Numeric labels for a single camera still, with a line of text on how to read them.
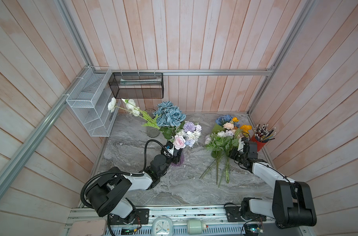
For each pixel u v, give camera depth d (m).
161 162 0.63
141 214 0.76
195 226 0.64
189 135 0.69
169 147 0.69
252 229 0.70
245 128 0.95
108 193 0.44
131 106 0.69
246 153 0.71
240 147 0.81
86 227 0.70
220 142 0.88
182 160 0.89
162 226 0.69
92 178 0.42
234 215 0.73
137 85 1.04
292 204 0.42
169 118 0.65
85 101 0.74
